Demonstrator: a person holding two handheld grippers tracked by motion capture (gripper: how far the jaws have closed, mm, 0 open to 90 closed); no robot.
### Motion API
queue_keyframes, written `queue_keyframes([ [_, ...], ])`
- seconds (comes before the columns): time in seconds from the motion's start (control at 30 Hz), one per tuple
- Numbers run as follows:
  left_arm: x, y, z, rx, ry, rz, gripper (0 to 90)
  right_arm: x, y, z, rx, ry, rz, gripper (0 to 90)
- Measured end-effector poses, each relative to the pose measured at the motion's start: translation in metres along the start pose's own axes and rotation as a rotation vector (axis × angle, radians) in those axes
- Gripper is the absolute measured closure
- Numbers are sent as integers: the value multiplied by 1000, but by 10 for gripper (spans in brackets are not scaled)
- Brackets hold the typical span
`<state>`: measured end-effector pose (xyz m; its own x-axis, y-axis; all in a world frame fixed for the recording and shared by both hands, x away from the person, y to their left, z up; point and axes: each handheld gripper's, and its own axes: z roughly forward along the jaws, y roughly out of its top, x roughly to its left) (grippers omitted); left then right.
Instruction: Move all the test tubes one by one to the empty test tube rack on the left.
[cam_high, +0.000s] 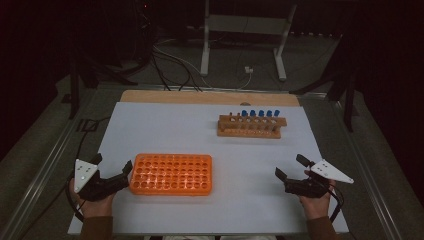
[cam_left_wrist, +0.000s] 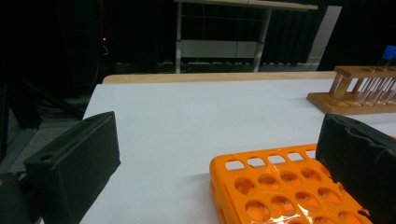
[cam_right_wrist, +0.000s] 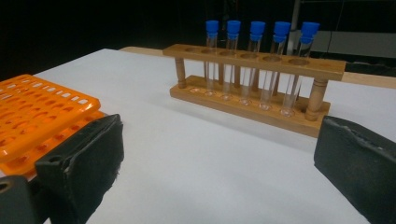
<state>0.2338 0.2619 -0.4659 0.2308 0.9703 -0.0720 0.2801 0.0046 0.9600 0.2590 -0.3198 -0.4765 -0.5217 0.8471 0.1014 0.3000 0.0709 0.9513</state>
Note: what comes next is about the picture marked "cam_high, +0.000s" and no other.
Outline black tripod stand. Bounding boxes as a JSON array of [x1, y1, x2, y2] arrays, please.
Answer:
[[68, 54, 138, 120], [289, 33, 361, 133]]

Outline wooden tube rack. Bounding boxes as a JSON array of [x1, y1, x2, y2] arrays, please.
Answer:
[[216, 112, 288, 140]]

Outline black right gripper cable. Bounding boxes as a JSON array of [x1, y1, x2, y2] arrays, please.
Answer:
[[328, 184, 344, 224]]

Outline dark equipment rack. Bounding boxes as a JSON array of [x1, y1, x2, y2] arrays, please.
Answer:
[[109, 0, 158, 68]]

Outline orange plastic tube rack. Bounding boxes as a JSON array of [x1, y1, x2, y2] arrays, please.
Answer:
[[128, 153, 214, 197]]

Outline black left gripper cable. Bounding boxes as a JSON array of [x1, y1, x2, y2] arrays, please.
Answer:
[[64, 115, 112, 223]]

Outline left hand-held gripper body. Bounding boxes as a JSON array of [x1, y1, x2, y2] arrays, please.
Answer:
[[73, 159, 130, 202]]

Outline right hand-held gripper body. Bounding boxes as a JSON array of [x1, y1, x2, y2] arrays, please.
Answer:
[[284, 159, 355, 198]]

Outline person's right hand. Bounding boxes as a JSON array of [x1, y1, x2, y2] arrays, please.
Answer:
[[298, 179, 336, 221]]

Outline person's left hand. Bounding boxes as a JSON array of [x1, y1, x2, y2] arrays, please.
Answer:
[[70, 186, 116, 220]]

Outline grey metal rail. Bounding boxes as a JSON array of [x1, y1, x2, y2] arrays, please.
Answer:
[[328, 99, 403, 240], [0, 89, 98, 240]]

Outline white floor cable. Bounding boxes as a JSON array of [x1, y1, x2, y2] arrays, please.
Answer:
[[153, 39, 254, 90]]

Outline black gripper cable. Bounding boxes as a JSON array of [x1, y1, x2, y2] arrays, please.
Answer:
[[328, 184, 344, 224], [64, 115, 112, 223]]

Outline grey metal stand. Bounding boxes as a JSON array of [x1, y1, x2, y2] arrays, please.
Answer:
[[199, 0, 298, 82]]

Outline black floor cables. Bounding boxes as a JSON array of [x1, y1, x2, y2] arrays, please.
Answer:
[[150, 46, 203, 92]]

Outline white table mat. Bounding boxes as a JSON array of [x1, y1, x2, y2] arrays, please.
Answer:
[[67, 101, 350, 236]]

